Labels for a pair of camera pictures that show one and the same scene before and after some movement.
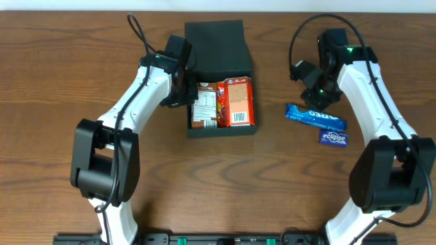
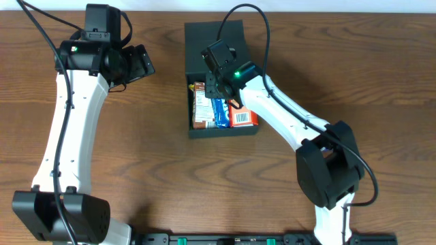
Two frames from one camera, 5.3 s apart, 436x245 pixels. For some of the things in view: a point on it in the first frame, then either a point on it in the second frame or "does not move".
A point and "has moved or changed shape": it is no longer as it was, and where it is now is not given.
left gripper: x=192 y=96 → x=139 y=65
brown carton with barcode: x=204 y=109 does not move
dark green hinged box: x=219 y=50 does not move
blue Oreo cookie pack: x=323 y=119 has moved or changed shape
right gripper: x=318 y=99 → x=211 y=90
